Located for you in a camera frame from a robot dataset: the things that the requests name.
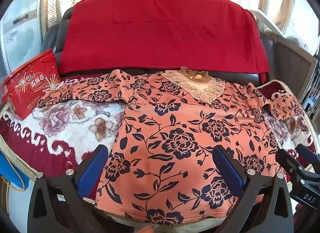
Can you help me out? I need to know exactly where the grey cabinet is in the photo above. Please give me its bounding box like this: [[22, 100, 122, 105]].
[[275, 35, 320, 108]]

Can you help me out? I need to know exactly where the blue bag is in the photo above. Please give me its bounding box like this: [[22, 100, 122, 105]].
[[0, 151, 29, 191]]

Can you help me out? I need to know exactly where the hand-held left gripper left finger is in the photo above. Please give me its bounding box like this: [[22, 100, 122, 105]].
[[27, 144, 118, 233]]

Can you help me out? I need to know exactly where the black sofa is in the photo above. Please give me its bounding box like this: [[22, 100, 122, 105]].
[[51, 8, 278, 86]]

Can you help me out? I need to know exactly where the dotted white curtain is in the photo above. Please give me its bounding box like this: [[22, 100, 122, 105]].
[[40, 0, 298, 33]]

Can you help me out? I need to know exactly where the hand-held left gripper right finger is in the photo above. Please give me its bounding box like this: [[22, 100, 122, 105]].
[[214, 144, 294, 233]]

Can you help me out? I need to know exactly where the red and white floral blanket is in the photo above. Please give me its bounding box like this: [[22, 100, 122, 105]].
[[0, 76, 320, 226]]

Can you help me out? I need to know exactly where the orange floral shirt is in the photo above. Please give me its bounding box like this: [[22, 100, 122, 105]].
[[37, 66, 304, 223]]

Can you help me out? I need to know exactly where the white chair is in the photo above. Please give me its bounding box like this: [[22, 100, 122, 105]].
[[246, 9, 285, 35]]

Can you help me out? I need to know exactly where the red quilt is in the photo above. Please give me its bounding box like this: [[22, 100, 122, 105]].
[[59, 0, 272, 81]]

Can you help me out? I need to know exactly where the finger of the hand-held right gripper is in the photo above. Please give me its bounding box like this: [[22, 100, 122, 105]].
[[276, 148, 305, 181], [297, 144, 320, 171]]

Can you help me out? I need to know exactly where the red snack box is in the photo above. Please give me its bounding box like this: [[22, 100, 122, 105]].
[[0, 49, 63, 121]]

